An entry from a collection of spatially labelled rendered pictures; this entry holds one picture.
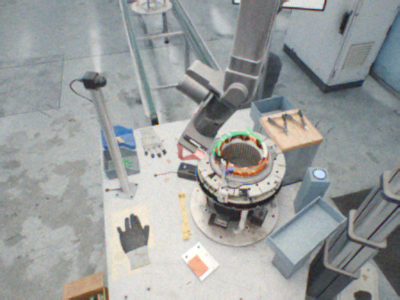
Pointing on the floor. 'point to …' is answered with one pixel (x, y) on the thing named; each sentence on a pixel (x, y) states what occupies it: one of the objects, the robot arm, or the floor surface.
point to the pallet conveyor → (165, 43)
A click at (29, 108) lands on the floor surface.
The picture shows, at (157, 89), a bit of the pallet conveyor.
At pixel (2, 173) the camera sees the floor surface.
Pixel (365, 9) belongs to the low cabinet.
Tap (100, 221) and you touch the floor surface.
